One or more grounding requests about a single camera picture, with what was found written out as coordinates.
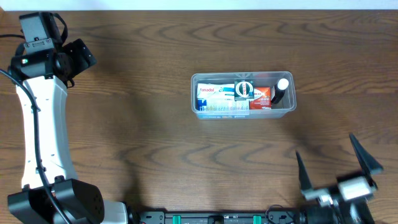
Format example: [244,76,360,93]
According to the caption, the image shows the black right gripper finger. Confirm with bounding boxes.
[349,133,384,176]
[295,151,313,190]

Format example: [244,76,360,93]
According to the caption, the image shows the red medicine box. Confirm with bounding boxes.
[249,87,271,110]

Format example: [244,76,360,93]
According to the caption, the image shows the dark bottle white cap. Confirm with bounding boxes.
[271,78,289,104]

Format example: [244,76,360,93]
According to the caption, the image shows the dark green round-label box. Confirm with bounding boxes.
[234,79,254,101]

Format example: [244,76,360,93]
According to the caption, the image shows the blue KoolFever box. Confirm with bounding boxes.
[194,94,250,119]

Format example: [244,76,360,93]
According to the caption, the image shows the white Panadol box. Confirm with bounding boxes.
[197,83,234,100]

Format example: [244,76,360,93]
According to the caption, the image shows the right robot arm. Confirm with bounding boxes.
[296,133,384,223]

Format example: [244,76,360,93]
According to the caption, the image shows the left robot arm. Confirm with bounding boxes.
[4,12,129,224]

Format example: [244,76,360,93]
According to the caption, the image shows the clear plastic container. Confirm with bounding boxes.
[191,71,297,119]

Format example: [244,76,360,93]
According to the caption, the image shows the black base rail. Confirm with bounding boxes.
[139,208,308,224]

